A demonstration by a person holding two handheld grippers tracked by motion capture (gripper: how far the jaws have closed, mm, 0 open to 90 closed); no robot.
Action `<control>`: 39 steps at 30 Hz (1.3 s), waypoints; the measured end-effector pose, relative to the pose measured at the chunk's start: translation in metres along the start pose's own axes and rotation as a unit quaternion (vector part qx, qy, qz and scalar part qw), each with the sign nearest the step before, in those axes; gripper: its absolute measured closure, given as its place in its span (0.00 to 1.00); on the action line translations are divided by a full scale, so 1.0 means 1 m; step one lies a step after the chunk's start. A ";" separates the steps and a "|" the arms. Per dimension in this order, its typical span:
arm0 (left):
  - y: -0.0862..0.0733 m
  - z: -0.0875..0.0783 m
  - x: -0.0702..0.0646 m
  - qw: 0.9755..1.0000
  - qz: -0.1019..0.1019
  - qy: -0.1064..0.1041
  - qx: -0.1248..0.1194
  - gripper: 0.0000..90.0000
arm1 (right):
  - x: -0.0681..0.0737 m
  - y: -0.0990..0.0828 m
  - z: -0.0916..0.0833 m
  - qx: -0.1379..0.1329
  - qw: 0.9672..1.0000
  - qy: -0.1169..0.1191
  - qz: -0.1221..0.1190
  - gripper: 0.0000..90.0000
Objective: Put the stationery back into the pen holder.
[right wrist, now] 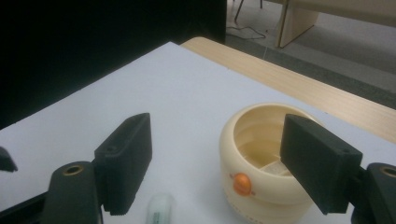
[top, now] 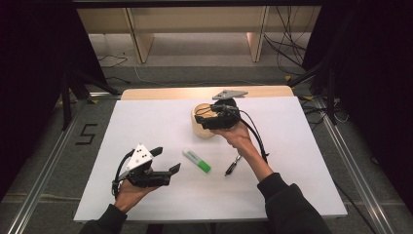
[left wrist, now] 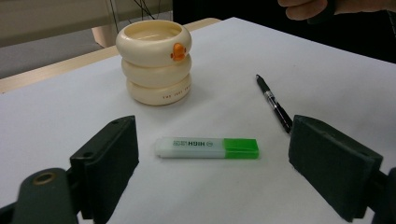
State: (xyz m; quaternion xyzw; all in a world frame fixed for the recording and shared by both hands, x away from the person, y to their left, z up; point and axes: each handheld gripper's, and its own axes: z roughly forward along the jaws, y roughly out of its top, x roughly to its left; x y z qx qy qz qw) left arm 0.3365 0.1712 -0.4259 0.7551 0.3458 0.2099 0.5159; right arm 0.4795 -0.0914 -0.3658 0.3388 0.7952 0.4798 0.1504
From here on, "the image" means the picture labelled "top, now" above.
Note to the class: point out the aluminium floor rail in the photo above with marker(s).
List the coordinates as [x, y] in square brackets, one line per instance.
[357, 182]
[42, 182]

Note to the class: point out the beige wooden desk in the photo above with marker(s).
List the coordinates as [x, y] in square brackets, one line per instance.
[195, 19]

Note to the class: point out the cream ringed pen holder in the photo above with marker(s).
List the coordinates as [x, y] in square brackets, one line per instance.
[199, 131]

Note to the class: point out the dark curtain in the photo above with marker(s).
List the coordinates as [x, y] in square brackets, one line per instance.
[32, 81]
[373, 81]

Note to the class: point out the person's right hand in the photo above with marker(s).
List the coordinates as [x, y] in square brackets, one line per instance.
[237, 136]

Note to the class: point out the black metal stand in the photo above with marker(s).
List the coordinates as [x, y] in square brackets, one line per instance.
[68, 97]
[329, 94]

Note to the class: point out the black pen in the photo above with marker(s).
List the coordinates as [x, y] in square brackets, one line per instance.
[232, 167]

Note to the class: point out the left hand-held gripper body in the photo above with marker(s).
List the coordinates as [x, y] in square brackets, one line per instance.
[142, 174]

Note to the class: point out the green highlighter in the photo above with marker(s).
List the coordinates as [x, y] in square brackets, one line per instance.
[196, 161]

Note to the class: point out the person's left hand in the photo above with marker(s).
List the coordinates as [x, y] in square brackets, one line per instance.
[130, 195]

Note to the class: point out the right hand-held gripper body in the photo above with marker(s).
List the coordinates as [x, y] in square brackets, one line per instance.
[224, 117]

